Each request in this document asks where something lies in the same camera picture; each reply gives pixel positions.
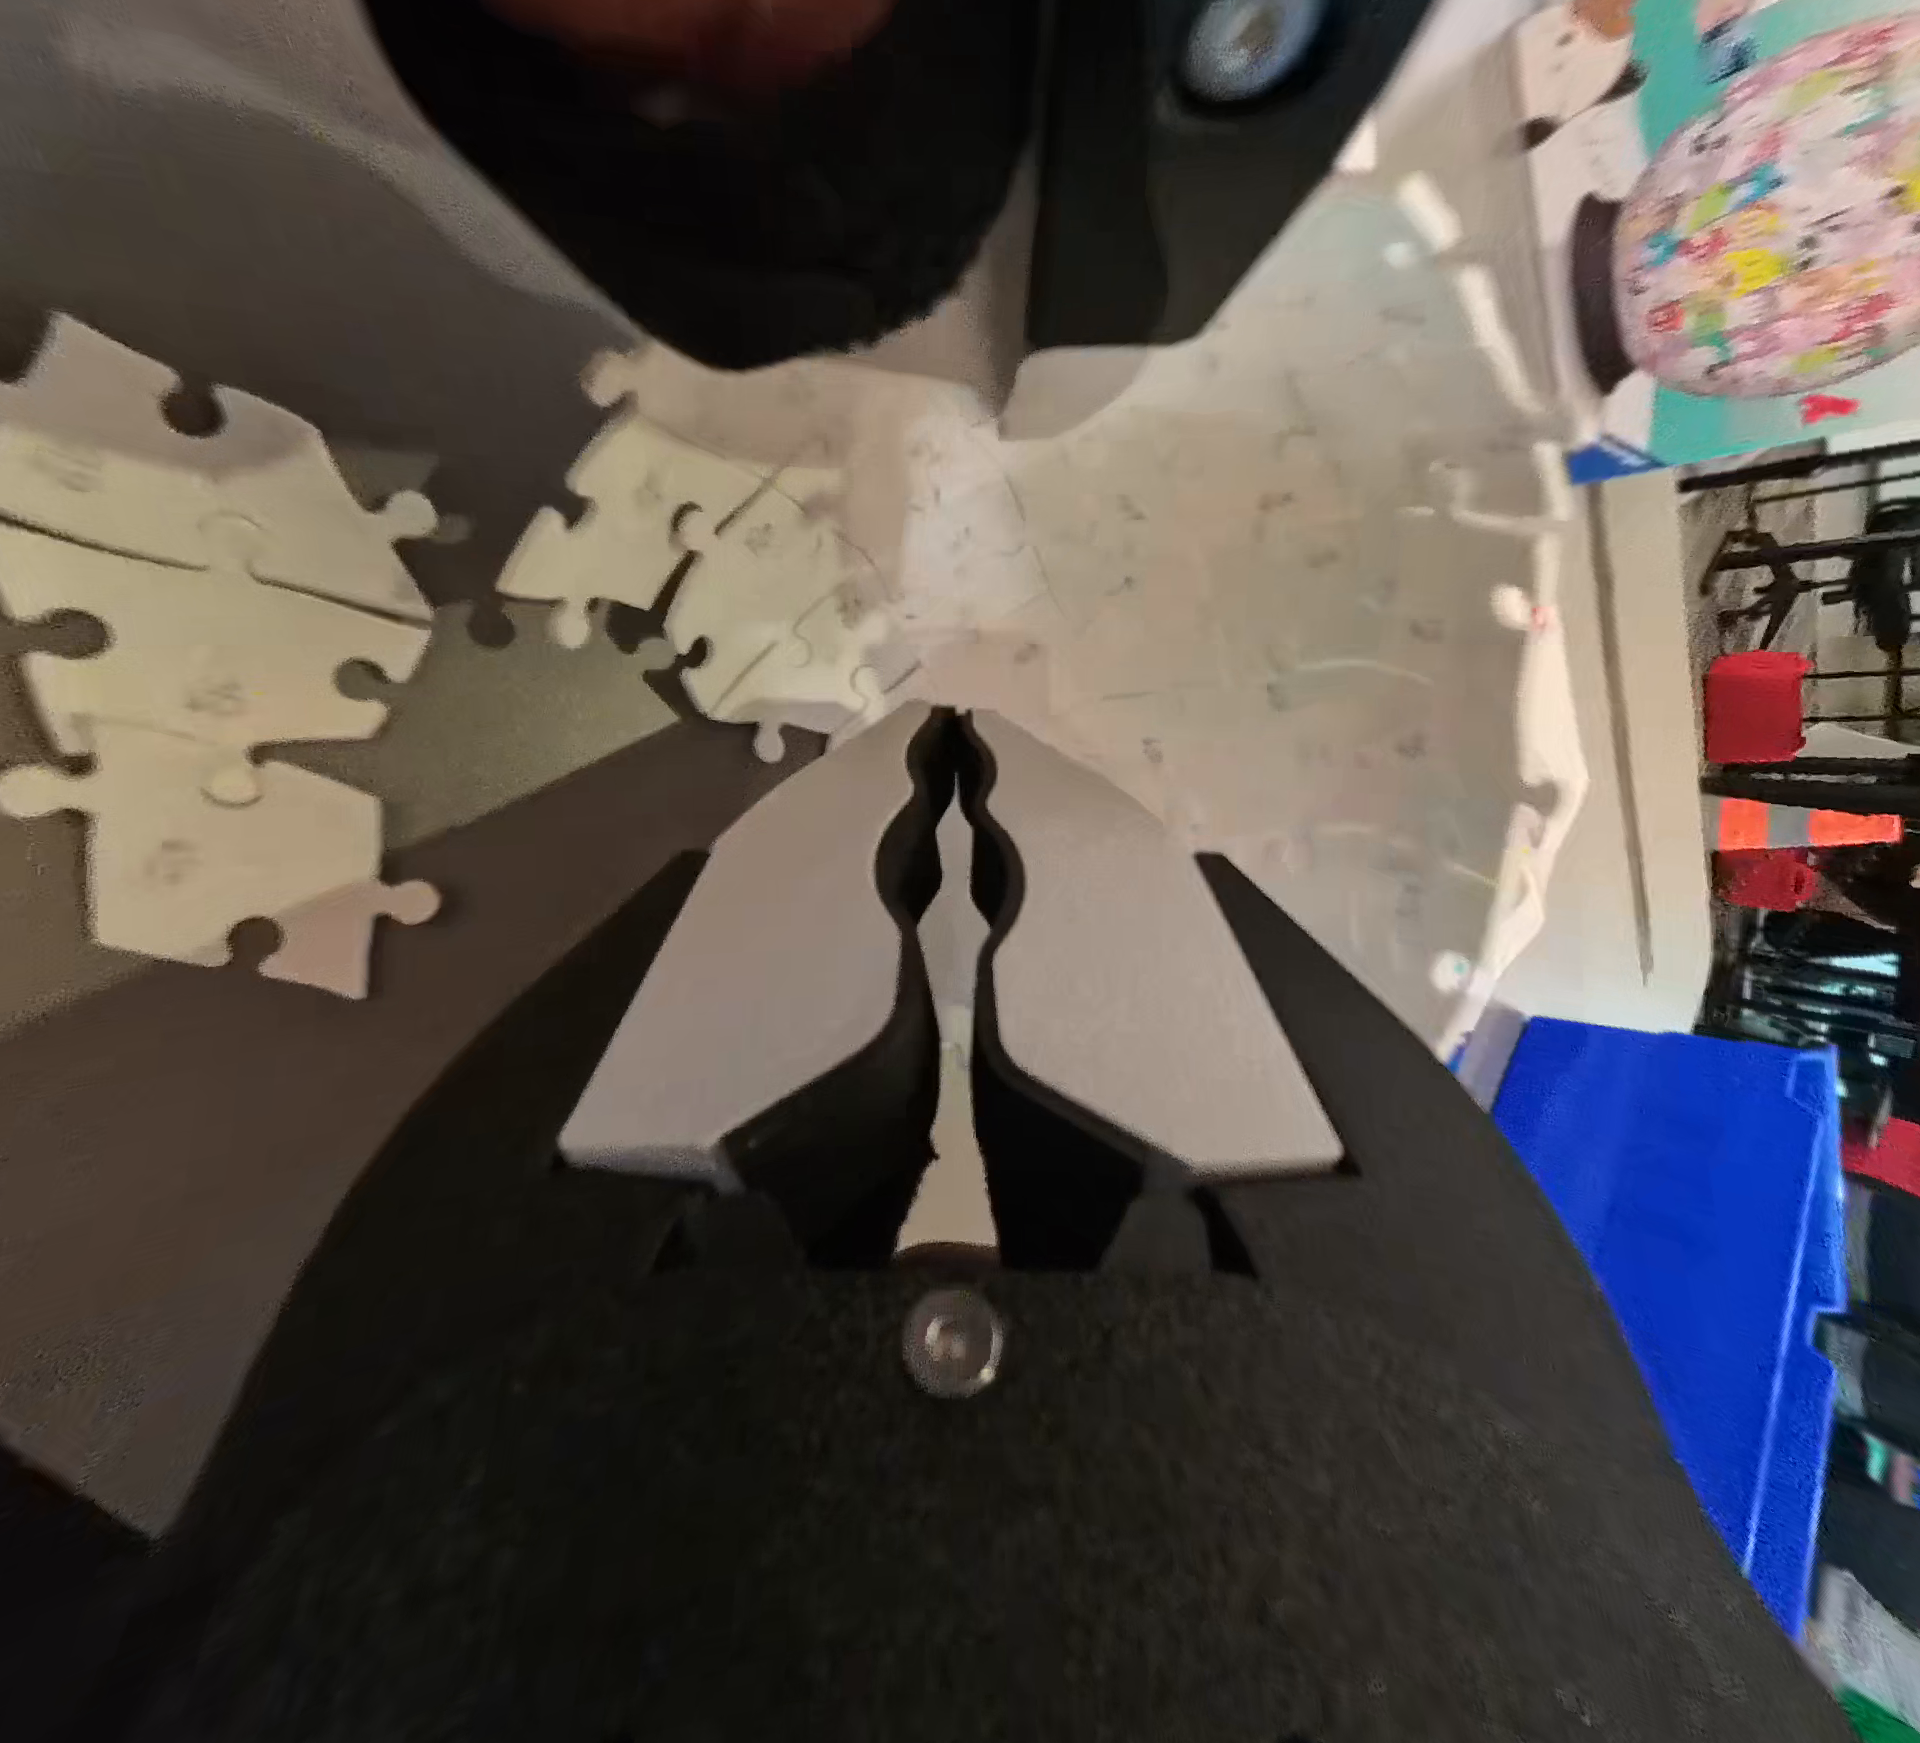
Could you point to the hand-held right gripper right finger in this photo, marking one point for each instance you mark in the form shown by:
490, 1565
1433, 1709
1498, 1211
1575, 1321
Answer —
1155, 993

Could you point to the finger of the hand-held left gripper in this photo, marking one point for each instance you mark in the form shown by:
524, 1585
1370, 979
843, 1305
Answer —
1080, 392

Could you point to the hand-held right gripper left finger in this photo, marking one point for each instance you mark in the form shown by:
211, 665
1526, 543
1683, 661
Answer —
751, 993

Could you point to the partly built puzzle ball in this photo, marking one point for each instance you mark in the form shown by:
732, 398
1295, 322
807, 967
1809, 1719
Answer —
1200, 603

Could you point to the colourful puzzle ball box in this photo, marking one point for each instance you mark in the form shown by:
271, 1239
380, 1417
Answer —
1770, 198

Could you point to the single white puzzle piece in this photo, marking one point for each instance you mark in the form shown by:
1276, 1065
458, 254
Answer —
194, 527

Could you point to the blue plastic bin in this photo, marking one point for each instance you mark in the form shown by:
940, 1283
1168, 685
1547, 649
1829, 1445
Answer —
1664, 1247

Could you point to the red bag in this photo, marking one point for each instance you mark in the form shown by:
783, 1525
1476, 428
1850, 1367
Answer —
1754, 707
1770, 879

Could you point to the orange traffic cone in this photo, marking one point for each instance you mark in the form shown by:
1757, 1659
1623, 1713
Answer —
1800, 825

